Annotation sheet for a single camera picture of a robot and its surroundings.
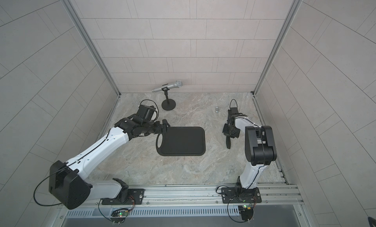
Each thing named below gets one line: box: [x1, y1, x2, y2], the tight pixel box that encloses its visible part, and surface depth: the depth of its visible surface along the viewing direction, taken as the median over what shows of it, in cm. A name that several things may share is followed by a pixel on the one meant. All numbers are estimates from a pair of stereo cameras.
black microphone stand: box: [161, 86, 176, 111], surface depth 110 cm
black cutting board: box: [155, 126, 207, 157], surface depth 92 cm
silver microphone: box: [151, 80, 184, 93], surface depth 93 cm
